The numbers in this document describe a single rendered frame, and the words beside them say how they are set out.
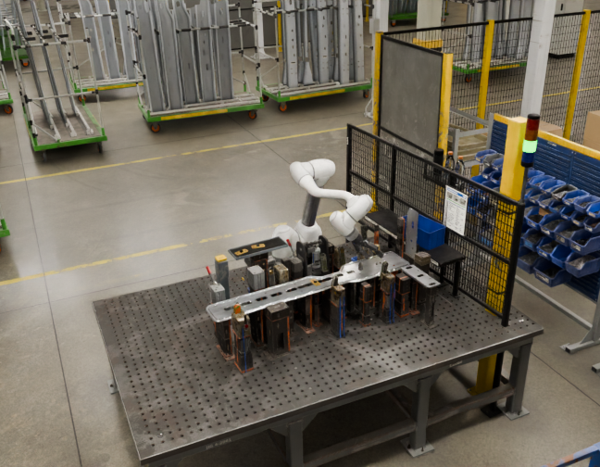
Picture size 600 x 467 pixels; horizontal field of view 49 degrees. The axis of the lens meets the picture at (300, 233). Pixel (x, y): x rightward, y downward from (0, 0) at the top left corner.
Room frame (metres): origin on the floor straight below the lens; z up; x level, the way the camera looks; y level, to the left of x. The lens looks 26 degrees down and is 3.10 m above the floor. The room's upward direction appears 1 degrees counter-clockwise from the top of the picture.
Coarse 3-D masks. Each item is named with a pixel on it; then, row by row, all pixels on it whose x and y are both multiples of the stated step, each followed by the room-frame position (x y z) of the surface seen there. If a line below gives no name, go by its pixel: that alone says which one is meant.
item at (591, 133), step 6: (588, 114) 6.96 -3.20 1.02; (594, 114) 6.87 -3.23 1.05; (588, 120) 6.94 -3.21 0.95; (594, 120) 6.86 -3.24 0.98; (588, 126) 6.93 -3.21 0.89; (594, 126) 6.84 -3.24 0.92; (588, 132) 6.92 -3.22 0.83; (594, 132) 6.83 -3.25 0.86; (588, 138) 6.90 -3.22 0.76; (594, 138) 6.81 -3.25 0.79; (582, 144) 6.96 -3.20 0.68; (588, 144) 6.89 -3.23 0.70; (594, 144) 6.80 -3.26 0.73
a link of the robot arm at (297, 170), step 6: (294, 162) 4.19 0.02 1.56; (306, 162) 4.18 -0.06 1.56; (294, 168) 4.13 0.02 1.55; (300, 168) 4.12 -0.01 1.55; (306, 168) 4.12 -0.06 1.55; (312, 168) 4.14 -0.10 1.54; (294, 174) 4.10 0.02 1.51; (300, 174) 4.07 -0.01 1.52; (312, 174) 4.12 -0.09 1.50; (294, 180) 4.10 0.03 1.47
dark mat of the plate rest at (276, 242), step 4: (268, 240) 3.82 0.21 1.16; (272, 240) 3.82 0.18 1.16; (276, 240) 3.82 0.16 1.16; (280, 240) 3.82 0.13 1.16; (252, 244) 3.78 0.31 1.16; (256, 244) 3.77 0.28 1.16; (260, 244) 3.77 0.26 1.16; (264, 244) 3.77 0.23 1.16; (268, 244) 3.77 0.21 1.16; (272, 244) 3.77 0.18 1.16; (276, 244) 3.77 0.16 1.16; (280, 244) 3.77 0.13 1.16; (284, 244) 3.76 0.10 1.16; (236, 248) 3.72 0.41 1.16; (240, 248) 3.72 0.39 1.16; (244, 248) 3.71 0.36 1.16; (248, 248) 3.71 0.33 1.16; (252, 248) 3.71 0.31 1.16; (256, 248) 3.71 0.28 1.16; (260, 248) 3.71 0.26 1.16; (264, 248) 3.71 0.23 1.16; (268, 248) 3.71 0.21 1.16; (232, 252) 3.67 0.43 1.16; (248, 252) 3.66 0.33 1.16; (252, 252) 3.66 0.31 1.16; (236, 256) 3.62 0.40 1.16; (240, 256) 3.61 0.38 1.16
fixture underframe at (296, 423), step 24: (528, 360) 3.42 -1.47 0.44; (408, 384) 3.08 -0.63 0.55; (432, 384) 3.15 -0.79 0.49; (504, 384) 3.51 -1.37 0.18; (408, 408) 3.23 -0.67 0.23; (456, 408) 3.23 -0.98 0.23; (504, 408) 3.46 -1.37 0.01; (288, 432) 2.76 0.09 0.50; (384, 432) 3.03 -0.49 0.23; (408, 432) 3.07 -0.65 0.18; (288, 456) 2.78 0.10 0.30; (312, 456) 2.84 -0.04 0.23; (336, 456) 2.87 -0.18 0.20
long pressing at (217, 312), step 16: (384, 256) 3.86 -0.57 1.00; (336, 272) 3.65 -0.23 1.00; (368, 272) 3.64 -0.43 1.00; (272, 288) 3.48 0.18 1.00; (288, 288) 3.47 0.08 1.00; (304, 288) 3.47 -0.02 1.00; (320, 288) 3.46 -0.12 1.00; (224, 304) 3.31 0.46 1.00; (256, 304) 3.30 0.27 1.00; (272, 304) 3.30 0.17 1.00; (224, 320) 3.15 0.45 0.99
